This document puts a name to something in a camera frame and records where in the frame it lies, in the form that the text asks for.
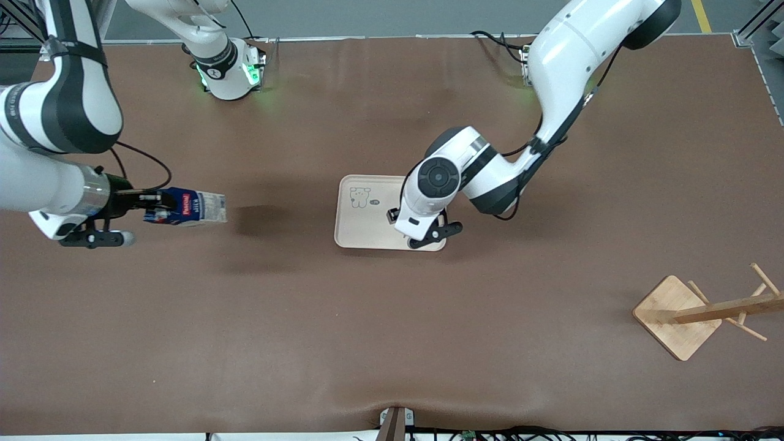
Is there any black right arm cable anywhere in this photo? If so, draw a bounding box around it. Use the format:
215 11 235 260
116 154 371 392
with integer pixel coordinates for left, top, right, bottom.
110 141 173 192

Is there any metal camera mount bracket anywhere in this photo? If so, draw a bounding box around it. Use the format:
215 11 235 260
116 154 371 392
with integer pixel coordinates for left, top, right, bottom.
375 406 415 441

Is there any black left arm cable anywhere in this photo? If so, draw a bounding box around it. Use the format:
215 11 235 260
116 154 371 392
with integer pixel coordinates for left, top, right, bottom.
470 29 620 221

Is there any beige rabbit print tray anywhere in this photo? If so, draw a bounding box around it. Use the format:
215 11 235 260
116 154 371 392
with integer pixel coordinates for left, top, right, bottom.
334 175 448 252

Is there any blue milk carton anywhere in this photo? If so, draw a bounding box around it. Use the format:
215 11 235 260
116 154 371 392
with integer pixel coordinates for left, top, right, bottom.
144 188 228 228

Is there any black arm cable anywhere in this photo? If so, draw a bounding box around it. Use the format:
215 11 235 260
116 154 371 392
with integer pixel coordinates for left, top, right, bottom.
110 141 173 192
470 29 620 221

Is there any dark aluminium frame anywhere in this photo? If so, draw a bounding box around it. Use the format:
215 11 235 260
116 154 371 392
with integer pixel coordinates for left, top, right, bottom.
0 0 48 45

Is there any grey aluminium frame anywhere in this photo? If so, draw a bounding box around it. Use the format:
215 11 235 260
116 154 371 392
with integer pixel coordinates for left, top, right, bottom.
732 0 784 50

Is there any wooden mug stand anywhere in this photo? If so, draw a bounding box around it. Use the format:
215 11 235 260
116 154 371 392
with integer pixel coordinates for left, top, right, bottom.
632 262 784 362

